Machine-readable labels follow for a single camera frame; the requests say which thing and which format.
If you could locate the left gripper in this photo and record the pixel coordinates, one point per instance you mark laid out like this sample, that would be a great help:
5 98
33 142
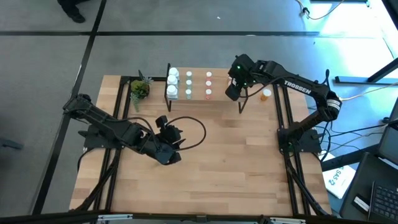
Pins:
166 146

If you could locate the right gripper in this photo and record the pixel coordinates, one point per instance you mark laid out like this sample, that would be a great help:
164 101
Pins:
244 70

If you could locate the small pink pill bottle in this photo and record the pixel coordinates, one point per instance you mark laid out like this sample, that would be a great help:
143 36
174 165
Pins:
208 83
209 74
208 92

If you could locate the small green pill bottle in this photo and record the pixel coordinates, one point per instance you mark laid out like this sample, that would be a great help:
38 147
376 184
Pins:
189 73
188 82

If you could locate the white bottle blue label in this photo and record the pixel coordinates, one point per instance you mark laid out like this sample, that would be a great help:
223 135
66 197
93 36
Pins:
174 71

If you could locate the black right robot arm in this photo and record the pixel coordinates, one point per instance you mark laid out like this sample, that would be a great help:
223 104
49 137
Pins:
308 90

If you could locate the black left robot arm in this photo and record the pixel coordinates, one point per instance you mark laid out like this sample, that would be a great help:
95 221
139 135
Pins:
118 130

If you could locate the potted succulent plant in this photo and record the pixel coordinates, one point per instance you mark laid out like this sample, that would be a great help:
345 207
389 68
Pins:
140 89

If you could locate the black desk foot bar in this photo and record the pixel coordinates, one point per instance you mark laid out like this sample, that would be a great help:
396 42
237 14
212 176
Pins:
351 80
342 161

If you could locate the white box with blue print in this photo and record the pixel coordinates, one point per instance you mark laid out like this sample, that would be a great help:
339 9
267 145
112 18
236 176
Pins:
339 180

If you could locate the dark grey side table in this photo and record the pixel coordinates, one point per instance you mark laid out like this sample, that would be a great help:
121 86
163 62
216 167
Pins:
363 174

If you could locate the person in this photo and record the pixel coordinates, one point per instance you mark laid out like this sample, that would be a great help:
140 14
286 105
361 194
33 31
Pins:
73 12

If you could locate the dark grey screen panel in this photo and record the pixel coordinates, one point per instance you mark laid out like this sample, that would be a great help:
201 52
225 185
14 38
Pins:
390 140

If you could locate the grey chair foot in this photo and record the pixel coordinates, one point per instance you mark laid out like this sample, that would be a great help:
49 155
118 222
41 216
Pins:
9 143

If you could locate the black box white label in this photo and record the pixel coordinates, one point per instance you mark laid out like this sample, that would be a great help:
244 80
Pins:
360 203

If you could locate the black keyboard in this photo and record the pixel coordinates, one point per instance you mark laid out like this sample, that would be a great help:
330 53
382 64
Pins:
385 202

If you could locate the wooden shelf black frame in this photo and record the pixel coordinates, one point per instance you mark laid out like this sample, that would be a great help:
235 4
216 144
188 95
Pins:
217 93

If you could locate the black aluminium table frame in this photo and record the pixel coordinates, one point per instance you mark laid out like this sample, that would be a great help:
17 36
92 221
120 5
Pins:
124 93

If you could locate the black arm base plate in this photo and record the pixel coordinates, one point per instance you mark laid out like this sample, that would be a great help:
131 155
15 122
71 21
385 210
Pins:
311 141
93 140

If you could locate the silver metal bracket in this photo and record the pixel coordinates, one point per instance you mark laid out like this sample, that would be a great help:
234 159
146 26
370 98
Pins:
287 220
115 216

